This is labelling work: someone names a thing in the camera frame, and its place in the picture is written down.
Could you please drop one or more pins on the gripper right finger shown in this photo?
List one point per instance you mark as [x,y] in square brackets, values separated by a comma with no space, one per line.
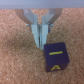
[45,29]

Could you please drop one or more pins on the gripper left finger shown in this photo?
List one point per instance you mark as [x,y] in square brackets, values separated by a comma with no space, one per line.
[34,29]

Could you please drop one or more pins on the purple block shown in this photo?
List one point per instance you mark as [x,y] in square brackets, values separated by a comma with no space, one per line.
[55,57]

